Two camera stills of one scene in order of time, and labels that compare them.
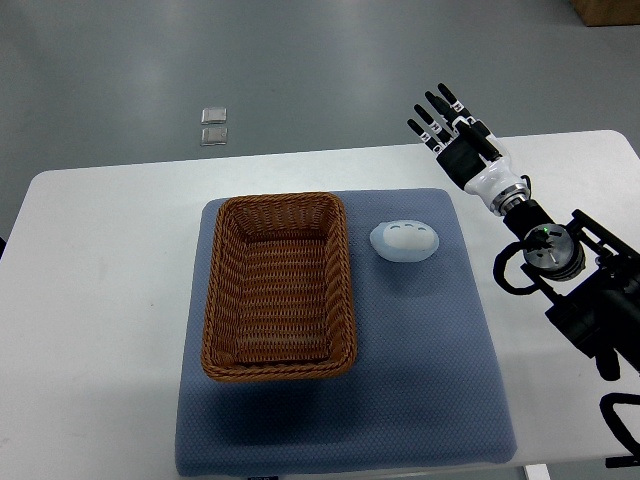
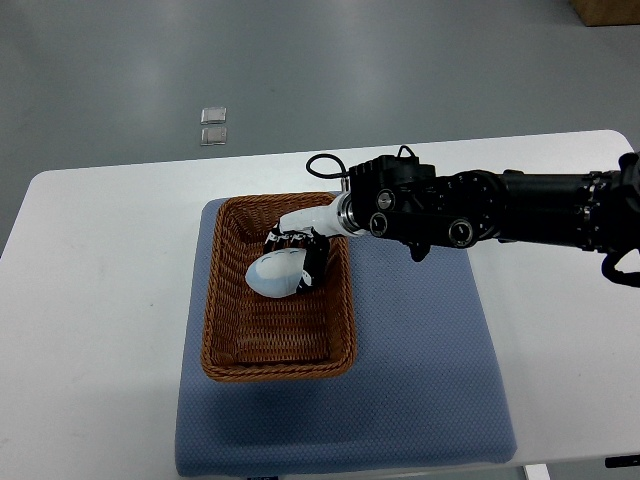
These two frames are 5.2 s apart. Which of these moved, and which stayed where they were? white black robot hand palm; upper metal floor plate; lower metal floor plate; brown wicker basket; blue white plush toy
Moved: blue white plush toy; white black robot hand palm
Stayed: lower metal floor plate; brown wicker basket; upper metal floor plate
